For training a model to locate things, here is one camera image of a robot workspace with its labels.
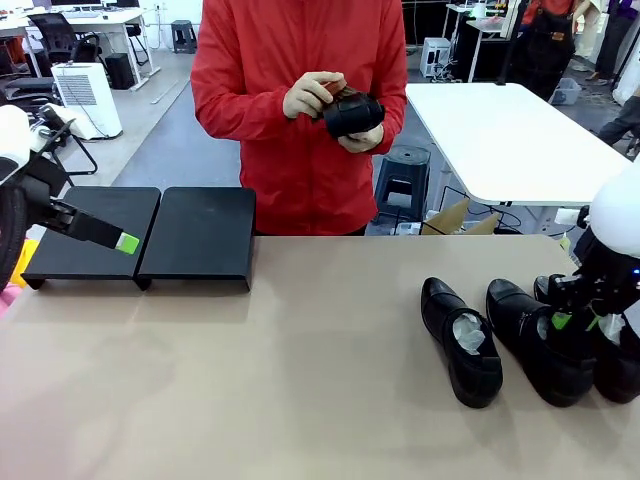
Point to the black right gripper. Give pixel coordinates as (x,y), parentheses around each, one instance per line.
(602,295)

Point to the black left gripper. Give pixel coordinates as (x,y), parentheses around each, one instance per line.
(57,212)

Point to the black leather dress shoe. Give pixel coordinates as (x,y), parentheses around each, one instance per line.
(620,370)
(350,117)
(440,310)
(550,370)

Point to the brown wooden shoe brush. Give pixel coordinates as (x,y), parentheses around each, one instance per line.
(336,89)

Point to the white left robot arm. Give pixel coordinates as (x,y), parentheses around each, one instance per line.
(12,135)

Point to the person's left forearm red sleeve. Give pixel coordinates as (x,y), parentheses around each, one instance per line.
(395,125)

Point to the person's right forearm red sleeve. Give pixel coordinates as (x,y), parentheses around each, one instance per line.
(235,115)

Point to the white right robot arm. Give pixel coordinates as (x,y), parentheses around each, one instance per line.
(617,210)

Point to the black shoe stand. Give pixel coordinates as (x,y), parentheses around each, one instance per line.
(75,260)
(200,235)

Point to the person's right hand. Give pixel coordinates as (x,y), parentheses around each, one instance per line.
(305,95)

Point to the person's left hand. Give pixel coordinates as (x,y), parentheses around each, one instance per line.
(362,142)

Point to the white paper shoe stuffing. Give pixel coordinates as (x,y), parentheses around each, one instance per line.
(470,332)
(544,327)
(612,327)

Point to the yellow soft item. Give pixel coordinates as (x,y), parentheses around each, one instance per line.
(30,250)

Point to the pink cloth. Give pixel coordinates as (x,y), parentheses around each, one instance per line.
(7,300)

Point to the white air purifier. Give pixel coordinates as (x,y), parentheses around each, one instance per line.
(90,115)

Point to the brown cardboard box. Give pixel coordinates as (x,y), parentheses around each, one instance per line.
(450,217)

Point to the black computer tower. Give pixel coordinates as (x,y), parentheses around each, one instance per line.
(120,70)

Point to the seated person's grey leg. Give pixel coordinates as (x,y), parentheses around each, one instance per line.
(625,120)

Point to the person in red jacket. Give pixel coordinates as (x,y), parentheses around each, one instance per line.
(280,175)

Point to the large white table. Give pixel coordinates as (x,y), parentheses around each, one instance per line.
(500,130)

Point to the black mesh office chair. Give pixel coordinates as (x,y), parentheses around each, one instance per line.
(55,35)

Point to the grey plastic bin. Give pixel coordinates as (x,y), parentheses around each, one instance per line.
(567,92)

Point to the white office desk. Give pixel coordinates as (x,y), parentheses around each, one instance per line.
(100,20)

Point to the small grey stool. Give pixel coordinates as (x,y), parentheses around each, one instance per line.
(184,30)

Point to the dark plastic stool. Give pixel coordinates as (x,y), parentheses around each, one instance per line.
(407,155)

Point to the person in black apron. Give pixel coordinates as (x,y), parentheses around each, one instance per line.
(550,50)

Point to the standing person dark trousers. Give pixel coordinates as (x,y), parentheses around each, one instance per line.
(612,40)

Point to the white computer case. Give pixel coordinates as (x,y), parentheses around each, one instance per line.
(435,55)

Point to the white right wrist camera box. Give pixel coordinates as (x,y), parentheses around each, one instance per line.
(567,216)

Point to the black panel white-frame desk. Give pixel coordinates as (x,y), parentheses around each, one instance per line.
(490,50)

